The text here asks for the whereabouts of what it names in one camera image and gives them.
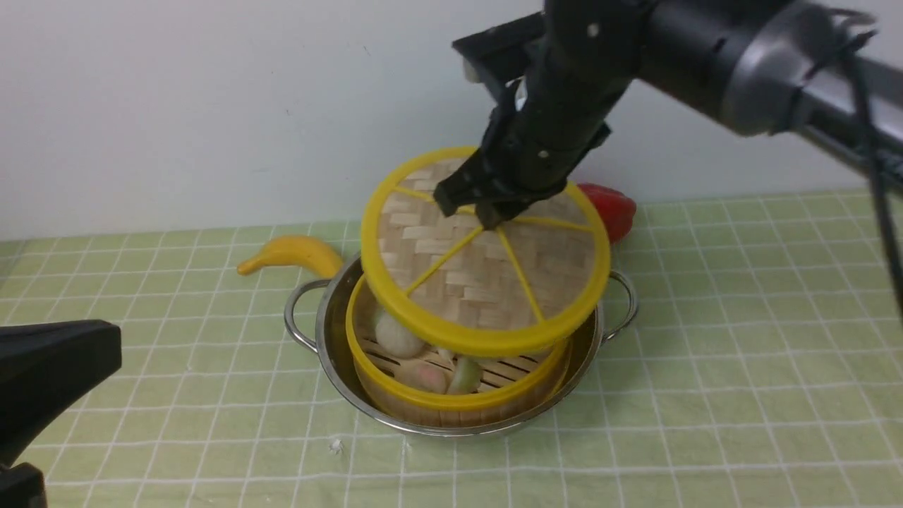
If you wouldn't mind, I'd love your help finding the stainless steel two-handled pot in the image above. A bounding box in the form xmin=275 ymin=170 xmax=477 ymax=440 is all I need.
xmin=284 ymin=258 xmax=641 ymax=440

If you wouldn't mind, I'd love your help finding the pink bun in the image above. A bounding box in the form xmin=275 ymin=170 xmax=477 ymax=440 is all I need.
xmin=394 ymin=360 xmax=449 ymax=394

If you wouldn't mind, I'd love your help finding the woven bamboo lid yellow rim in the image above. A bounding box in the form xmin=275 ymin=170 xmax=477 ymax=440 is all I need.
xmin=359 ymin=147 xmax=612 ymax=357

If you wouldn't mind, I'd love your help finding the greenish dumpling right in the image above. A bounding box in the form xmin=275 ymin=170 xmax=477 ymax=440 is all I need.
xmin=446 ymin=356 xmax=483 ymax=395

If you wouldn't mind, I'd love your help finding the white round bun right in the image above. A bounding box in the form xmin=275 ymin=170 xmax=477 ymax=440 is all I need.
xmin=374 ymin=309 xmax=426 ymax=359

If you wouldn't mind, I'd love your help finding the bamboo steamer basket yellow rim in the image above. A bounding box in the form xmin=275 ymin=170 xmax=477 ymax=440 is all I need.
xmin=345 ymin=279 xmax=573 ymax=428

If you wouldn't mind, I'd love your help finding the red bell pepper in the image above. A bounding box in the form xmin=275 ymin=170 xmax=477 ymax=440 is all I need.
xmin=577 ymin=183 xmax=636 ymax=245

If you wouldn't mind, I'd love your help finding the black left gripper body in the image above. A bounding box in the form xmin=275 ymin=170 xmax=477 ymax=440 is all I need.
xmin=1 ymin=320 xmax=122 ymax=507

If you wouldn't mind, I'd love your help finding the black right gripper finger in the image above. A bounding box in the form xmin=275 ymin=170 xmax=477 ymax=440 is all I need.
xmin=432 ymin=149 xmax=495 ymax=217
xmin=476 ymin=186 xmax=566 ymax=229

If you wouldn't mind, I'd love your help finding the green checkered tablecloth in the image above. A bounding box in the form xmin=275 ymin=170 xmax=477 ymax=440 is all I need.
xmin=1 ymin=192 xmax=902 ymax=507

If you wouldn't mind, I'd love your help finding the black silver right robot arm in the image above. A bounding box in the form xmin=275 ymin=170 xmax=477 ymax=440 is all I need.
xmin=433 ymin=1 xmax=901 ymax=229

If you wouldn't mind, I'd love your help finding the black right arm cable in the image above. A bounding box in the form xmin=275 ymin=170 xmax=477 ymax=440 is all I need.
xmin=825 ymin=7 xmax=903 ymax=318

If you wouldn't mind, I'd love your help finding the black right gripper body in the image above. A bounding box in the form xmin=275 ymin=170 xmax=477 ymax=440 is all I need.
xmin=483 ymin=1 xmax=653 ymax=202

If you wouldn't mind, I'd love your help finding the yellow banana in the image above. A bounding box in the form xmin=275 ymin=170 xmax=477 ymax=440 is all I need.
xmin=236 ymin=235 xmax=343 ymax=279

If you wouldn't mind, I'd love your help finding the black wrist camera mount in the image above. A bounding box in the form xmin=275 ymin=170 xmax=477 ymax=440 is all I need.
xmin=451 ymin=12 xmax=545 ymax=104

